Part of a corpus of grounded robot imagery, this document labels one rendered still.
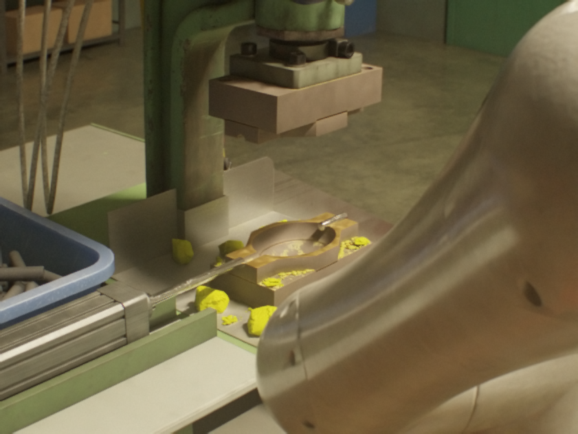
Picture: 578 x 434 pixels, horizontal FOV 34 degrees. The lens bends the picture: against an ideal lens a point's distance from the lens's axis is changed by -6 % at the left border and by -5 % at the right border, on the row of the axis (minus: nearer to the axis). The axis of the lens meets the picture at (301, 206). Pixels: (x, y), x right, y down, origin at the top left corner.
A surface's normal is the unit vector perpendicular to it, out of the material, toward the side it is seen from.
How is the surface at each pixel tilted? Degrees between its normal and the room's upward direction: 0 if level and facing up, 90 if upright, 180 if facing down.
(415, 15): 90
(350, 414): 124
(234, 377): 0
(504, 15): 90
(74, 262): 81
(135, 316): 90
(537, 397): 102
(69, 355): 90
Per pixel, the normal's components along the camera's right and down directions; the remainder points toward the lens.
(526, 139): -0.87, -0.05
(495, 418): 0.23, 0.74
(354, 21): 0.76, 0.25
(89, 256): -0.64, 0.12
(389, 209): 0.03, -0.93
